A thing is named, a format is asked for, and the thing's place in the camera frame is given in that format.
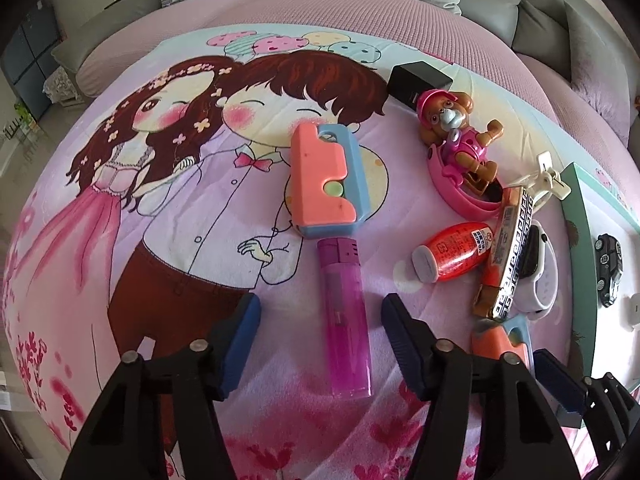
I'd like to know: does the white lace basket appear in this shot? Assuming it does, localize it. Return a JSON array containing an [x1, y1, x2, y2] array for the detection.
[[42, 67, 81, 106]]

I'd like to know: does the purple lighter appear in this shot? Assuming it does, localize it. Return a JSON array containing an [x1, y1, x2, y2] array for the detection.
[[316, 237, 373, 401]]

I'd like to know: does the orange and blue utility knife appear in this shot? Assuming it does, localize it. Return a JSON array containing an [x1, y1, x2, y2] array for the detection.
[[471, 317, 536, 376]]

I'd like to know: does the pink sofa cover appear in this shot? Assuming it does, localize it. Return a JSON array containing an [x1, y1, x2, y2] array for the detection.
[[75, 0, 640, 146]]

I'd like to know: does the white hair clip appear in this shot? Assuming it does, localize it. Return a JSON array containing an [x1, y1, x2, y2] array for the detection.
[[512, 152, 572, 211]]

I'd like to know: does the black charger block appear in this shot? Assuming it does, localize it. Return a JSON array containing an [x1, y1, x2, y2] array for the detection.
[[387, 61, 455, 111]]

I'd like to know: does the pink toy vehicle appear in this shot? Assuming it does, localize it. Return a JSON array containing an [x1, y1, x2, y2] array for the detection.
[[427, 144, 506, 221]]

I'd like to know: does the dark blue cabinet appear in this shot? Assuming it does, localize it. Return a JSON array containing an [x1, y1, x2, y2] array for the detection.
[[0, 2, 63, 111]]

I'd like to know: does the salmon and blue toy block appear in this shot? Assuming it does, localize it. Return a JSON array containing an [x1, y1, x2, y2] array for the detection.
[[290, 122, 371, 239]]

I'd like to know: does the red bottle with white cap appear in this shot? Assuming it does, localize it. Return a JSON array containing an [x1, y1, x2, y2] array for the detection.
[[411, 220, 496, 283]]

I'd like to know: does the grey sofa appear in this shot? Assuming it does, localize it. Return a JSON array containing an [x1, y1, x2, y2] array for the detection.
[[45, 0, 640, 146]]

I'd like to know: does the patterned harmonica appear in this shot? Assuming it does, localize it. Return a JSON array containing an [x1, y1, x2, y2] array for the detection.
[[472, 186, 537, 322]]

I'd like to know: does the green framed white board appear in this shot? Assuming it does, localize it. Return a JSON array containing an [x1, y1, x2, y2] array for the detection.
[[560, 162, 640, 391]]

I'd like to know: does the grey and purple pillow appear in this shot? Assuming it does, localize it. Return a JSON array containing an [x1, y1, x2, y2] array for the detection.
[[565, 0, 633, 143]]

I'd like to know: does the printed cartoon blanket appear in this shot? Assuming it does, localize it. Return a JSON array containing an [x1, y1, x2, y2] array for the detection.
[[0, 27, 640, 480]]

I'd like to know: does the black toy car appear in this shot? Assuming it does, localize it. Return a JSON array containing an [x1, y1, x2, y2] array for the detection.
[[594, 233, 623, 307]]

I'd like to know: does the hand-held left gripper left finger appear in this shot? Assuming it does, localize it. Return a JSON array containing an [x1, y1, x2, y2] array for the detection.
[[60, 292, 263, 480]]

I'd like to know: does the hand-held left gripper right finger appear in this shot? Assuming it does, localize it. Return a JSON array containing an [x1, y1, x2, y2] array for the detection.
[[381, 292, 583, 480]]

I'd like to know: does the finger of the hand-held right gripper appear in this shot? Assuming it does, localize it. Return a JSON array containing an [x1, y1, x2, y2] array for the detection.
[[531, 349, 640, 466]]

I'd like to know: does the pink toy dog figure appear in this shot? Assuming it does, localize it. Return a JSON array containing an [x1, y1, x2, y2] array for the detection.
[[417, 89, 506, 196]]

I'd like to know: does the white smartwatch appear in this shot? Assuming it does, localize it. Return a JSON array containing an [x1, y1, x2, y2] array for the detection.
[[515, 220, 558, 321]]

